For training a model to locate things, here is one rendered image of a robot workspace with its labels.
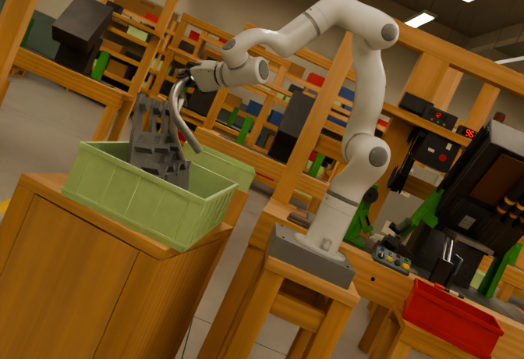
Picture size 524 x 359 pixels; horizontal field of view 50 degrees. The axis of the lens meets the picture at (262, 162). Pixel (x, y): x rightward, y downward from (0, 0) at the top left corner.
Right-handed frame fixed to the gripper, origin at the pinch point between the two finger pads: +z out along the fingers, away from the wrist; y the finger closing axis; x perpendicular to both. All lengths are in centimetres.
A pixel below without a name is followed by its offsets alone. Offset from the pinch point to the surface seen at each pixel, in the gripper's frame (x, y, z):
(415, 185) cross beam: -70, -124, -38
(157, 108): 12.2, -2.5, 6.5
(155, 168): 30.9, -12.5, 1.5
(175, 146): 8.3, -22.9, 13.4
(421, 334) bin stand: 31, -92, -67
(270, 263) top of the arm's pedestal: 40, -46, -31
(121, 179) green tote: 45.6, -2.3, -1.4
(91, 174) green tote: 47.4, 1.5, 6.7
